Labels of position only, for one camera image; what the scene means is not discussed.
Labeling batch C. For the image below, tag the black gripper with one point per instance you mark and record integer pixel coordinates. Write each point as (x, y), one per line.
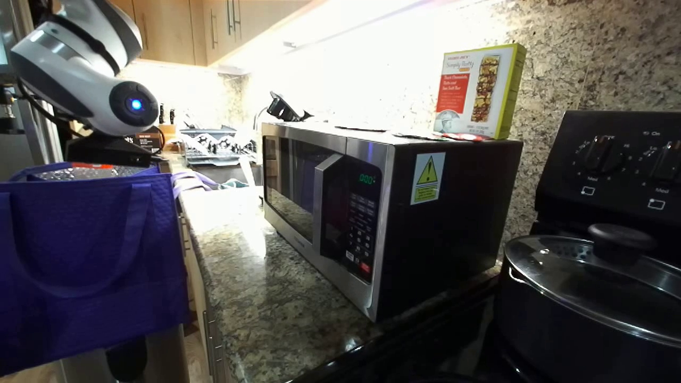
(108, 150)

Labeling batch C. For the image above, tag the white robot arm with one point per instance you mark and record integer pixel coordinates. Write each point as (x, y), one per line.
(77, 65)

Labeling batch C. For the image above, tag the purple insulated bag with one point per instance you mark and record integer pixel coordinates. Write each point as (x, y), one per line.
(86, 269)

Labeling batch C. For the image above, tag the wooden knife block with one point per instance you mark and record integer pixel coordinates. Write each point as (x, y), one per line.
(170, 125)

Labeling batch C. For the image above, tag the purple white dish cloth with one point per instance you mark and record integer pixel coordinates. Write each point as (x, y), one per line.
(192, 181)

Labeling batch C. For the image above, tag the dish rack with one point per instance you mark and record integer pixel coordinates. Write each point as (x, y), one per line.
(214, 146)

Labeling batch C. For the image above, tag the wooden upper cabinet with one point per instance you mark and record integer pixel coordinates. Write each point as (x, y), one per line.
(206, 29)

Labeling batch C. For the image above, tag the black coffee maker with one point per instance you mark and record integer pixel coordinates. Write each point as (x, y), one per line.
(284, 109)

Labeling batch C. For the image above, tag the dark metal cylinder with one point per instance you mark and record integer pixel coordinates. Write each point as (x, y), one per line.
(128, 363)

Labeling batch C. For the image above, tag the flat colourful packet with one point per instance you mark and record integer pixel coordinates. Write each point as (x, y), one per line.
(426, 138)

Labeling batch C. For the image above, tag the black stainless microwave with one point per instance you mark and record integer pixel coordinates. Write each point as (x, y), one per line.
(455, 242)

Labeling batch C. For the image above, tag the green-edged food box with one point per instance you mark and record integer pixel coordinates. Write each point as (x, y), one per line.
(480, 92)

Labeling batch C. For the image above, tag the black cooking pot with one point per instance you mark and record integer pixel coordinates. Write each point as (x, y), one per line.
(554, 342)

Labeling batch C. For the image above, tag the black stove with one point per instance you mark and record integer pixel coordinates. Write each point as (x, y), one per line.
(619, 193)

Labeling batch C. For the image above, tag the glass pot lid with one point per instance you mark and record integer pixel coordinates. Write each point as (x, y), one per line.
(603, 283)

